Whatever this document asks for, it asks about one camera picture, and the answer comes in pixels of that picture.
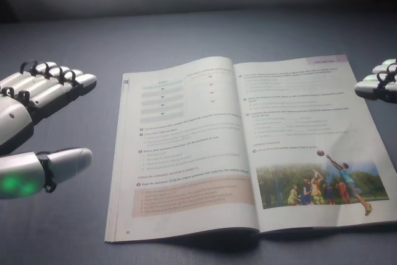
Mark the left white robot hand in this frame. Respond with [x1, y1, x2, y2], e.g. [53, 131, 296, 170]
[0, 60, 98, 201]

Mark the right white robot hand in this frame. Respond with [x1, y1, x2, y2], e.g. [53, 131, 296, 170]
[354, 58, 397, 105]

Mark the textbook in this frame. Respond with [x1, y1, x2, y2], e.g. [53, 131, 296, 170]
[104, 53, 397, 245]

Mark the grey table cloth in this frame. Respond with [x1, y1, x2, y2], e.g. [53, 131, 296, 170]
[0, 13, 397, 265]

